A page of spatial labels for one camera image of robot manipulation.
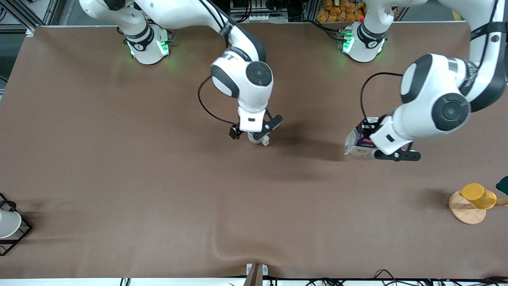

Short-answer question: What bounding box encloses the slim white power strip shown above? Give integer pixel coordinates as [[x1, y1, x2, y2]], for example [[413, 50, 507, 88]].
[[248, 14, 288, 23]]

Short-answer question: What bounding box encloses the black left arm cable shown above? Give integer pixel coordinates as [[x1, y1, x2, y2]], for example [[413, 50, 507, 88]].
[[360, 0, 500, 122]]

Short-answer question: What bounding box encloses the black floor cable bundle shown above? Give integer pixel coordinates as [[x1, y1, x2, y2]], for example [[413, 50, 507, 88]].
[[306, 269, 508, 286]]

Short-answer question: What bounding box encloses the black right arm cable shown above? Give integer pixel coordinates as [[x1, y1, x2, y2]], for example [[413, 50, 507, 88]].
[[198, 0, 239, 128]]

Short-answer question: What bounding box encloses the aluminium frame strut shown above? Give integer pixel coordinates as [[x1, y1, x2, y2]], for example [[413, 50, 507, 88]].
[[0, 0, 61, 33]]

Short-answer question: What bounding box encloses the beige grey mug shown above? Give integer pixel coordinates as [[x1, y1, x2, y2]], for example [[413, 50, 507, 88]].
[[248, 132, 271, 147]]

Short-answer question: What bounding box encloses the yellow cup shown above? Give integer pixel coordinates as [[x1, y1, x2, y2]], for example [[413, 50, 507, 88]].
[[459, 183, 498, 210]]

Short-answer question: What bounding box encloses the blue white milk carton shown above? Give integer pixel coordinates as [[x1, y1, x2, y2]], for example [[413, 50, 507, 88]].
[[344, 116, 382, 158]]

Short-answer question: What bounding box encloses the white cup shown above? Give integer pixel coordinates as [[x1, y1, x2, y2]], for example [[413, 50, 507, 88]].
[[0, 209, 22, 239]]

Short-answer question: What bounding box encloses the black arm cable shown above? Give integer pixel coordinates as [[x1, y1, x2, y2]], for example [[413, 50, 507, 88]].
[[360, 0, 500, 122], [198, 0, 239, 128]]

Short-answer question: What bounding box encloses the round wooden stand base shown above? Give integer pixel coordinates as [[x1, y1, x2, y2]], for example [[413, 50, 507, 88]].
[[448, 191, 487, 225]]

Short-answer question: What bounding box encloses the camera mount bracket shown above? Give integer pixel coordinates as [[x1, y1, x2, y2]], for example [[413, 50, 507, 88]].
[[243, 263, 269, 286]]

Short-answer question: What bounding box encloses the small black left connector box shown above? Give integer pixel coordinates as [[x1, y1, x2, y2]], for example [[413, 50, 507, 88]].
[[359, 118, 382, 135]]

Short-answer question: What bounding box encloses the black wire rack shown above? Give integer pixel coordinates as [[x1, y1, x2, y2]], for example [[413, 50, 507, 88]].
[[0, 193, 33, 256]]

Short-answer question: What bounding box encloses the orange snack bag pile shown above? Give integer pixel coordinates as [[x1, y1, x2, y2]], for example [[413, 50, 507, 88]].
[[316, 0, 368, 23]]

